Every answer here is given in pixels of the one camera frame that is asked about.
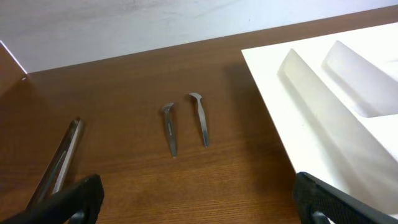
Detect right steel chopstick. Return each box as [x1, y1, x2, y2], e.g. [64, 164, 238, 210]
[52, 118, 85, 194]

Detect right small steel spoon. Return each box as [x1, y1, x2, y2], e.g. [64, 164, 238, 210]
[189, 93, 210, 147]

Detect white plastic cutlery tray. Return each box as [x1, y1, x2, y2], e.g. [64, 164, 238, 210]
[242, 23, 397, 217]

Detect small steel spoon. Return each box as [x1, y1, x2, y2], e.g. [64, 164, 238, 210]
[189, 93, 210, 147]
[162, 103, 177, 159]

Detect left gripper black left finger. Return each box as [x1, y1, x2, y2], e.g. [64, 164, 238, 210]
[2, 174, 104, 224]

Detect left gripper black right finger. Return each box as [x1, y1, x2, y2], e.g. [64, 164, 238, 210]
[293, 172, 397, 224]

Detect left small steel spoon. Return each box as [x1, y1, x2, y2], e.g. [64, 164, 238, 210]
[162, 103, 177, 159]

